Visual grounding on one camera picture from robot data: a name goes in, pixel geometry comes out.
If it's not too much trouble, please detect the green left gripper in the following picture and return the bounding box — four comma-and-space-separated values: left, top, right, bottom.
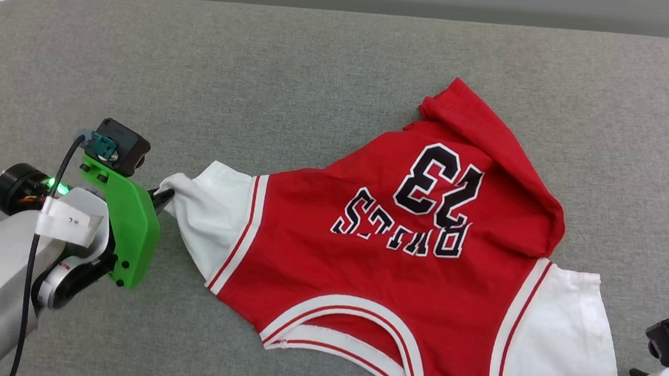
69, 153, 178, 293

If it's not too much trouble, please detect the red white basketball jersey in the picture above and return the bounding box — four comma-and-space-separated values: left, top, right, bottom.
142, 50, 653, 376

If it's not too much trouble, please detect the white paper cable label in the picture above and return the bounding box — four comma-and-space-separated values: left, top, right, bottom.
35, 195, 107, 249

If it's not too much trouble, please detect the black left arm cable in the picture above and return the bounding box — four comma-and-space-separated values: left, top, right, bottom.
9, 130, 87, 376

